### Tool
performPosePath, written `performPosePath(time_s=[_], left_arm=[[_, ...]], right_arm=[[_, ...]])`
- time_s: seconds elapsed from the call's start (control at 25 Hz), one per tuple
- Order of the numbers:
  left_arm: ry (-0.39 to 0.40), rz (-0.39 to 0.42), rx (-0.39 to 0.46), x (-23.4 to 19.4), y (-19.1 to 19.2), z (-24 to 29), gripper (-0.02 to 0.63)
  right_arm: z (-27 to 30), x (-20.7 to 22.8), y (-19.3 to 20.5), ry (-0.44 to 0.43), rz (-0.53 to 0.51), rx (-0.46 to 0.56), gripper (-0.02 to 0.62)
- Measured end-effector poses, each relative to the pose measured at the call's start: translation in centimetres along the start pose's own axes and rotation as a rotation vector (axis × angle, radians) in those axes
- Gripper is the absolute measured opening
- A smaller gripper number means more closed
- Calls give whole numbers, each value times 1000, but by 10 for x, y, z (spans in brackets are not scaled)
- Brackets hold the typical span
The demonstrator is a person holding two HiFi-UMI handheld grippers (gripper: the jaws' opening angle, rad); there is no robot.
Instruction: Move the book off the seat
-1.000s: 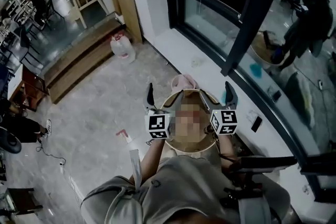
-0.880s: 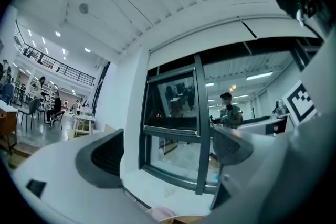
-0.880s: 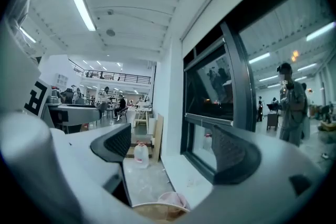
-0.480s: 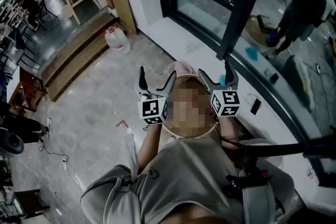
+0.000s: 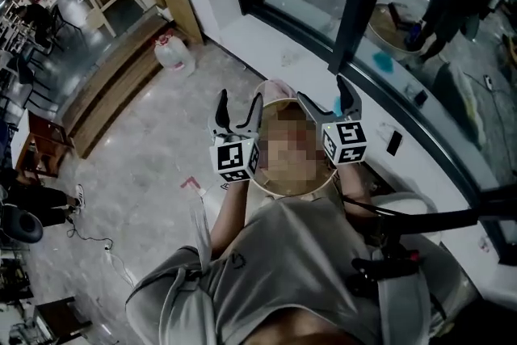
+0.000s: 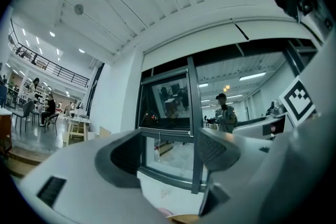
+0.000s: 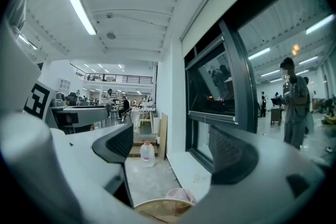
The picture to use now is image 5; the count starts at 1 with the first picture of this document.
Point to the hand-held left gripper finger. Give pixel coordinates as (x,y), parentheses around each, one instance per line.
(254,115)
(223,113)

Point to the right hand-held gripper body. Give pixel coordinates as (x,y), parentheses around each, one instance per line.
(345,143)

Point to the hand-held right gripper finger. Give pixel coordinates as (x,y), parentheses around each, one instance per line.
(317,113)
(350,103)

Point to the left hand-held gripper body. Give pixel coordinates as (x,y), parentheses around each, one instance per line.
(232,159)

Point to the person's right forearm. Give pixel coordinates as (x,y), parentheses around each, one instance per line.
(355,182)

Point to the person's left forearm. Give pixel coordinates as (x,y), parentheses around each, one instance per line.
(230,214)

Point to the pink cloth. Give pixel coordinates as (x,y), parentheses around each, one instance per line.
(278,87)

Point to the black phone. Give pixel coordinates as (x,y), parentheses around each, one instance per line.
(394,143)

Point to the small black device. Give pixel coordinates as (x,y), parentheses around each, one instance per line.
(421,97)

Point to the clear plastic water jug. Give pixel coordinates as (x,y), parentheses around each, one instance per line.
(173,54)

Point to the white chair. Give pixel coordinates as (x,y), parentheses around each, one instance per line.
(404,201)

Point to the wooden step platform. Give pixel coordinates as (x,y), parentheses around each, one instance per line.
(113,85)

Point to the person's grey shorts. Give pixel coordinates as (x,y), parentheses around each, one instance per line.
(282,266)

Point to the leaning wooden board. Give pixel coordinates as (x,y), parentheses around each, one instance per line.
(177,0)

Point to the black harness clip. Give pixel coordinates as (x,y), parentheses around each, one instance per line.
(383,268)

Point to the white power strip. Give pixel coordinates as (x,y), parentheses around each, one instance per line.
(108,249)

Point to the small brown wooden table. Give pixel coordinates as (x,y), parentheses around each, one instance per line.
(44,145)

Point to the black chair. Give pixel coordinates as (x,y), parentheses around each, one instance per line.
(52,26)

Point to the black round cushioned stool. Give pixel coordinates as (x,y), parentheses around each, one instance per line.
(22,224)

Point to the dark low table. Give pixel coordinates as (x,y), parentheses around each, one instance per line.
(60,317)

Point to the black window frame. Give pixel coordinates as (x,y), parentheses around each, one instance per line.
(345,12)

